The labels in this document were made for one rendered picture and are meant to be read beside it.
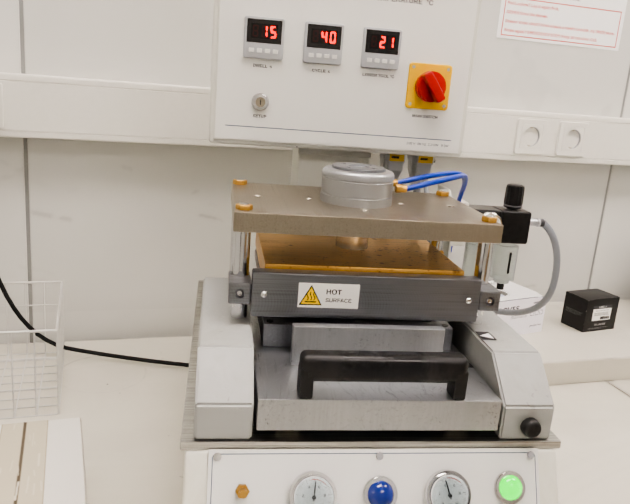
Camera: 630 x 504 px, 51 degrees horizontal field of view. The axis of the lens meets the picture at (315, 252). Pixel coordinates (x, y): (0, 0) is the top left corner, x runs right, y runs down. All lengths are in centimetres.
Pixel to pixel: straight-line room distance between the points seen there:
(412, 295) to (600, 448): 51
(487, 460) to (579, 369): 65
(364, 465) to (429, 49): 51
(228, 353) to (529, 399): 28
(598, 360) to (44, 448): 93
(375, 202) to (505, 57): 78
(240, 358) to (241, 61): 39
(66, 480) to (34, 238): 61
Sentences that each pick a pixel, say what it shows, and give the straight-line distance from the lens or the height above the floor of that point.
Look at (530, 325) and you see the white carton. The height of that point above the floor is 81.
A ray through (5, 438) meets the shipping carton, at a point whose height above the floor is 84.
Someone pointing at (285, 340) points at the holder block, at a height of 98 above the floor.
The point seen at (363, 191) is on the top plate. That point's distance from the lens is 69.
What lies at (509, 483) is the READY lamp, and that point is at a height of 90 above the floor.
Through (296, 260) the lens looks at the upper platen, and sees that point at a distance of 67.
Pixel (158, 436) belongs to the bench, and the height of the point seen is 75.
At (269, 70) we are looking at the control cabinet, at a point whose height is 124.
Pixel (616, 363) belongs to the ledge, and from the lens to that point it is 133.
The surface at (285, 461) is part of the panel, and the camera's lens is 60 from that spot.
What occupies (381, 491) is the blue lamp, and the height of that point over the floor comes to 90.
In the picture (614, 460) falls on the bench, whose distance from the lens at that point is 107.
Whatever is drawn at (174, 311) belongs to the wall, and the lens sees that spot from 129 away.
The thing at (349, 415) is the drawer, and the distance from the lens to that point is 60.
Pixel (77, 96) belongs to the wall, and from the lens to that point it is 115.
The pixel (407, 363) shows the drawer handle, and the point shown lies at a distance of 59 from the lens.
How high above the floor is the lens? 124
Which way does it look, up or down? 14 degrees down
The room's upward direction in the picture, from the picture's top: 5 degrees clockwise
